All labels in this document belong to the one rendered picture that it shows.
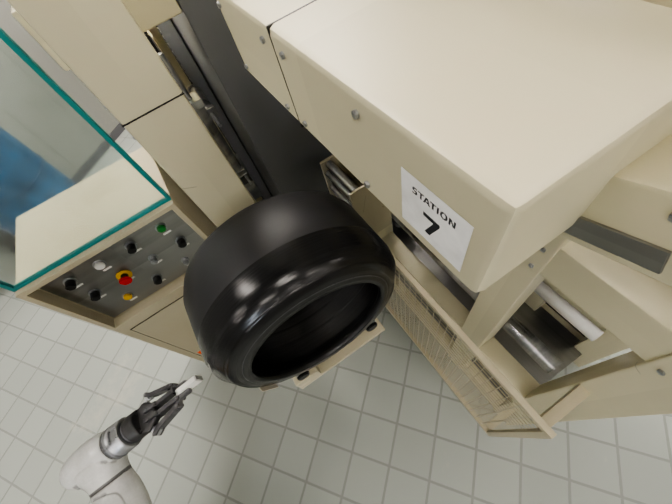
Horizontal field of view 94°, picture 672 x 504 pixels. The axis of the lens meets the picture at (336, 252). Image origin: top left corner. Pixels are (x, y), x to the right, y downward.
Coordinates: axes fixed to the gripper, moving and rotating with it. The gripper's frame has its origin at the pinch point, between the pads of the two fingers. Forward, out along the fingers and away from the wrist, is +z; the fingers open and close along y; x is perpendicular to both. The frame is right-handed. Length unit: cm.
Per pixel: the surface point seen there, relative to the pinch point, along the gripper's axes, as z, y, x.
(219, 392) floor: -56, 39, 105
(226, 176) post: 45, 26, -26
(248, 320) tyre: 33.1, -9.7, -24.3
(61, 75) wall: -52, 382, 31
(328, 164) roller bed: 72, 37, 2
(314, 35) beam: 68, -5, -58
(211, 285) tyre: 29.9, 1.7, -26.0
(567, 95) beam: 76, -31, -57
